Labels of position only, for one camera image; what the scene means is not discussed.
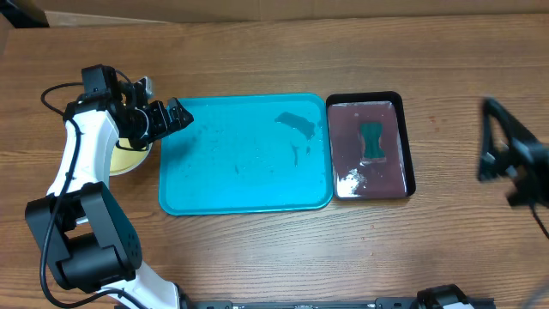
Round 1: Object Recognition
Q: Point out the yellow plate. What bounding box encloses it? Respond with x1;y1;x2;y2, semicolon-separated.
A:
110;138;152;176

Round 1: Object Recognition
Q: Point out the green orange sponge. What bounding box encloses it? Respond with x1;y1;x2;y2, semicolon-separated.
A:
359;123;385;159

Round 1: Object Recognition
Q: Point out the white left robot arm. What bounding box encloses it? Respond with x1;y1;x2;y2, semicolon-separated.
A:
25;64;194;308

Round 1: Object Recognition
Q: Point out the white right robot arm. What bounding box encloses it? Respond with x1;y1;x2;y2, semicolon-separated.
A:
409;98;548;309

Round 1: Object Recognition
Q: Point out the teal plastic tray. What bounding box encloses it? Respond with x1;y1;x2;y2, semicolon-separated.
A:
159;94;334;215

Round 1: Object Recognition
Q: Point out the black water tray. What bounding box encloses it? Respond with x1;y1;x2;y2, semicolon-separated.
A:
326;91;416;200

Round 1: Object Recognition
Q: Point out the cardboard backdrop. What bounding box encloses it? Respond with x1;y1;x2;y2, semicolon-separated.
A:
36;0;548;22

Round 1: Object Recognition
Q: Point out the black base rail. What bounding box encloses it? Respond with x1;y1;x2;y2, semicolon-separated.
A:
182;297;419;309

